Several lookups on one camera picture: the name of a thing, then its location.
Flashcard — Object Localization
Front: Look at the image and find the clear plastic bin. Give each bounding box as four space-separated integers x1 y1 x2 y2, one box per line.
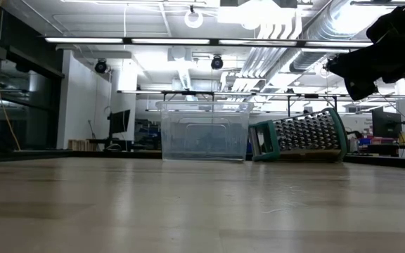
155 100 255 162

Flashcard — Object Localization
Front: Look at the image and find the wooden crate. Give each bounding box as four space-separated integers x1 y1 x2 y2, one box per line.
67 138 91 152

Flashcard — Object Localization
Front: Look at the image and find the long ceiling light rail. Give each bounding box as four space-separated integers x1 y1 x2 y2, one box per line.
44 37 374 49

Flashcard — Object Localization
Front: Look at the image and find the black computer monitor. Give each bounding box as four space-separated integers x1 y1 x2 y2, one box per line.
371 110 403 140
108 109 131 135

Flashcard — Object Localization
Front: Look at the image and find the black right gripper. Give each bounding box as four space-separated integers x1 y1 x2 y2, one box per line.
326 6 405 102

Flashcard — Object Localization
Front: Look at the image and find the silver ventilation duct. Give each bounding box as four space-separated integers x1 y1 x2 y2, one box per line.
288 0 375 74

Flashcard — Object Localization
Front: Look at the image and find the teal and steel box grater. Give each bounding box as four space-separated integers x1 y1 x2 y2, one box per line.
247 107 352 164

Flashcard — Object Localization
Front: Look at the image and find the white ring light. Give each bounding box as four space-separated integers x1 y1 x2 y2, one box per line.
184 7 205 30

